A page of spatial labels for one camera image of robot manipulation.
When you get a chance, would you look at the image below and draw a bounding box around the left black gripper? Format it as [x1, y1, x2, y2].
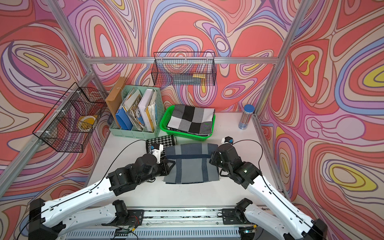
[136, 158, 177, 186]

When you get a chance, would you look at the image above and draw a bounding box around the navy grey plaid scarf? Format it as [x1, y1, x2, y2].
[164, 143, 220, 184]

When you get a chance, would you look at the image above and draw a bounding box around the small houndstooth scarf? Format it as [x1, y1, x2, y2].
[146, 135, 177, 153]

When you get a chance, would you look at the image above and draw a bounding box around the grey black checked scarf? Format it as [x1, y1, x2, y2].
[166, 105, 215, 137]

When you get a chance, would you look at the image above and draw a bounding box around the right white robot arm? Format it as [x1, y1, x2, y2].
[210, 143, 328, 240]

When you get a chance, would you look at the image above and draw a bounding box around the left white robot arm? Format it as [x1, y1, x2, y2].
[28, 154, 176, 240]

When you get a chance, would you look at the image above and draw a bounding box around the green plastic basket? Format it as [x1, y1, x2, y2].
[160, 105, 216, 141]

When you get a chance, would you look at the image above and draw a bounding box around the yellow item in back basket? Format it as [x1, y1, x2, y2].
[192, 73, 206, 79]

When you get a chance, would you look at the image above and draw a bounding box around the mint green file crate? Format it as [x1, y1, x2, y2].
[110, 85, 165, 140]

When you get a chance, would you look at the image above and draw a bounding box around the clear bottle blue cap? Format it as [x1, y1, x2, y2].
[238, 104, 255, 130]

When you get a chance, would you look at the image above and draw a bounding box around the blue folder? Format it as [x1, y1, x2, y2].
[115, 108, 133, 131]

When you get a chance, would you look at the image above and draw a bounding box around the white book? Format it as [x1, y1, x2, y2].
[139, 89, 155, 133]

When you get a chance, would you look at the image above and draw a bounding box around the green circuit board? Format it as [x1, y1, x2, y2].
[113, 228, 132, 238]

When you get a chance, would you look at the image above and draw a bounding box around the brown cardboard folder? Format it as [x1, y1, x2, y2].
[106, 78, 127, 122]

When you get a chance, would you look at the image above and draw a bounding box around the yellow round item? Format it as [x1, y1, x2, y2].
[77, 115, 97, 132]

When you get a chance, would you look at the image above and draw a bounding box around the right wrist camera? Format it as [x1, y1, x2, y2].
[221, 137, 234, 145]

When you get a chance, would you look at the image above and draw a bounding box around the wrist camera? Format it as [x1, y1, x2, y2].
[221, 137, 234, 145]
[150, 143, 164, 164]

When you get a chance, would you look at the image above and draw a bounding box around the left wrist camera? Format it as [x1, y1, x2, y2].
[150, 143, 164, 164]

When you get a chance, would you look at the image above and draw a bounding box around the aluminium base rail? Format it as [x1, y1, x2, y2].
[58, 208, 278, 240]

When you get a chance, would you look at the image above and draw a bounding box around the black wire basket back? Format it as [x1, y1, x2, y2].
[151, 51, 217, 87]

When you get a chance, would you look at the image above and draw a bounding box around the black wire basket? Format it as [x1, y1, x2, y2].
[151, 51, 217, 87]
[33, 83, 107, 153]

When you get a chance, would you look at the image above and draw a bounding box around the black wire basket left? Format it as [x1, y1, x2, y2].
[33, 83, 107, 153]

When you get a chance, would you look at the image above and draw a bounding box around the aluminium frame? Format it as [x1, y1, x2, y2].
[0, 0, 314, 199]

